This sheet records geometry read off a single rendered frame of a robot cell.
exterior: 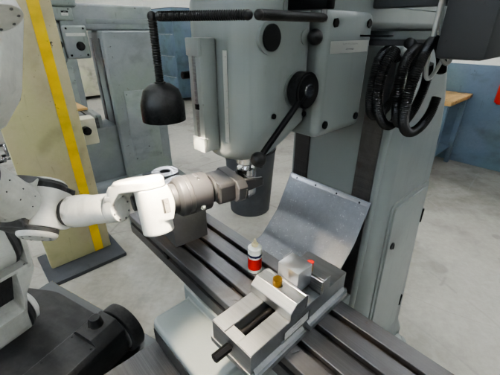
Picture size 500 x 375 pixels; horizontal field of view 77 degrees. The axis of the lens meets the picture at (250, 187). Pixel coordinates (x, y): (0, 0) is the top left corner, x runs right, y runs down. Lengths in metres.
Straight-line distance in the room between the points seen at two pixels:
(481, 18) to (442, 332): 1.86
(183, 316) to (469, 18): 0.94
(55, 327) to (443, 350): 1.90
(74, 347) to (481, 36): 1.38
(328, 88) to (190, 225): 0.60
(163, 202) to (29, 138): 1.73
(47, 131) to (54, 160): 0.19
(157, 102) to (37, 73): 1.79
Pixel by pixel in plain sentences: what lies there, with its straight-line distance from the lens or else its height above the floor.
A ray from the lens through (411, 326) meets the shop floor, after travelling 2.23.
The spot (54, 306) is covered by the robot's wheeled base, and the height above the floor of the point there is 0.57.
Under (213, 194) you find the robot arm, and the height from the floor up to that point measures 1.24.
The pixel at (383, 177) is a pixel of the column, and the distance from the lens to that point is 1.00.
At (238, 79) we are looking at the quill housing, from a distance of 0.59.
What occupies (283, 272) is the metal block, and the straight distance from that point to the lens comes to 0.76.
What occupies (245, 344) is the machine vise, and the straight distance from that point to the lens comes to 0.70.
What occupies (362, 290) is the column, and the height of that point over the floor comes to 0.74.
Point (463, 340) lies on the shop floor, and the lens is 2.30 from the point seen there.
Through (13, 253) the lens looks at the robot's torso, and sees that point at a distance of 1.11.
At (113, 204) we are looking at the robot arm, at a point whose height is 1.24.
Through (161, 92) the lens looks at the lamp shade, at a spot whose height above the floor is 1.47.
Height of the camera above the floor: 1.56
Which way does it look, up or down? 27 degrees down
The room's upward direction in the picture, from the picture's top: straight up
